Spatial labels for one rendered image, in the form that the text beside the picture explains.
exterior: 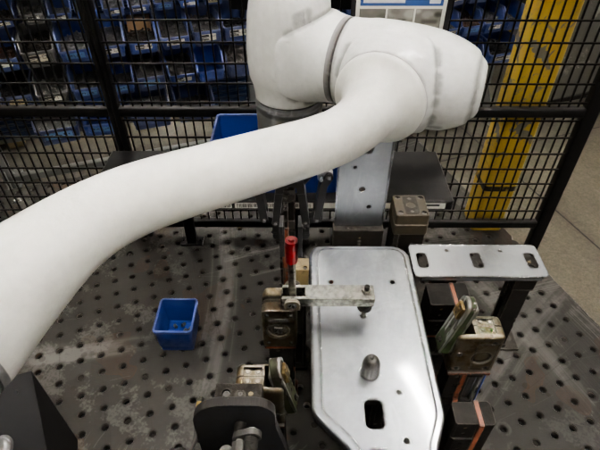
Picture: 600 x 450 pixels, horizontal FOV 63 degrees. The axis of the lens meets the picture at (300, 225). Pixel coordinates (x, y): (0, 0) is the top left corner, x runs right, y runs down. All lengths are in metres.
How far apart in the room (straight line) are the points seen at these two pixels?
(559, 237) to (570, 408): 1.67
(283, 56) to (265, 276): 0.96
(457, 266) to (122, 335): 0.88
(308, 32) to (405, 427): 0.63
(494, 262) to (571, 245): 1.77
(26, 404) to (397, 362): 0.68
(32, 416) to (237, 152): 0.77
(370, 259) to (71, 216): 0.80
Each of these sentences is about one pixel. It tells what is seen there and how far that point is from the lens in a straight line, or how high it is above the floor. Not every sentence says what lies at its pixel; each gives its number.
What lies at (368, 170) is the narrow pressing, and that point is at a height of 1.16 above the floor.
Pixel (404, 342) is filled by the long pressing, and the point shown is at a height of 1.00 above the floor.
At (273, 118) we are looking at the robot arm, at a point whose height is 1.46.
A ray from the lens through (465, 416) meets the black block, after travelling 0.93.
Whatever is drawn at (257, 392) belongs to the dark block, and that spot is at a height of 1.12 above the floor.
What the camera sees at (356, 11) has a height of 1.40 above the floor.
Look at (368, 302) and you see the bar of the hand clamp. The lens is 0.94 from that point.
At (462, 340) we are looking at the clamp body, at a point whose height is 1.04.
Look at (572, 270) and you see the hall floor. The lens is 2.78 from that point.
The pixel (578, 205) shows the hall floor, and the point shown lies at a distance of 3.21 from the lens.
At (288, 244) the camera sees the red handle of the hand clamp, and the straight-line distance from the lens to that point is 0.83.
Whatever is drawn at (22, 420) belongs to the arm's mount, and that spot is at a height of 0.93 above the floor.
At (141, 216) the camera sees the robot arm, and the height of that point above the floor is 1.53.
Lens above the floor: 1.78
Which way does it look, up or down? 42 degrees down
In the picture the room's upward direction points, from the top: straight up
